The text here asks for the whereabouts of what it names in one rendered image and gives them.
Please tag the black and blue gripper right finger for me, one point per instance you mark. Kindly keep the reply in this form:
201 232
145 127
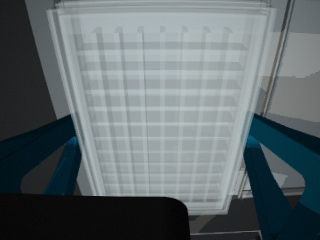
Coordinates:
299 150

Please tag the grey drawer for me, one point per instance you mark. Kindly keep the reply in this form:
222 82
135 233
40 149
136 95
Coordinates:
32 95

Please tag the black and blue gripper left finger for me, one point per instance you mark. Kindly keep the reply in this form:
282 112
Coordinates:
22 153

